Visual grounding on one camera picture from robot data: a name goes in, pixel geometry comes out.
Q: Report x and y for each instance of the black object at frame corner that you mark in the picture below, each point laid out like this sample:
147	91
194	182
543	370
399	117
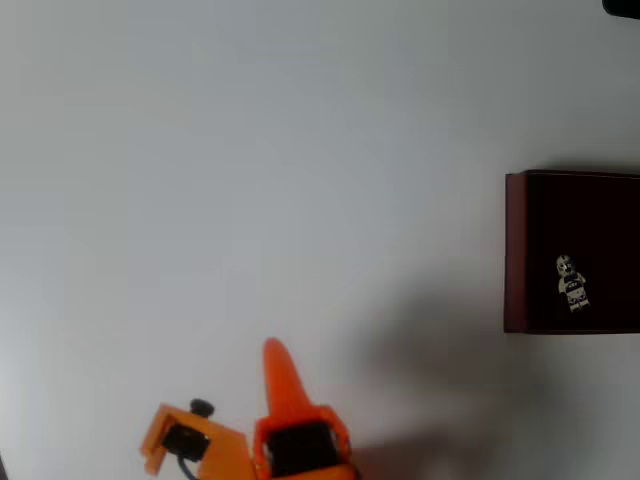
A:
625	7

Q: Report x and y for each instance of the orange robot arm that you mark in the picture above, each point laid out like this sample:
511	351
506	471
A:
225	450

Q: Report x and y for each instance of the orange gripper with motor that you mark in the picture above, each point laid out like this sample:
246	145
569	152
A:
296	445

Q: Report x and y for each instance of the dark red open box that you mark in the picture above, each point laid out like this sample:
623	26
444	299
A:
530	225

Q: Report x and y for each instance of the white purple toy minifigure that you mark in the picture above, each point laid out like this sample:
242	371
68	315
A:
572	285

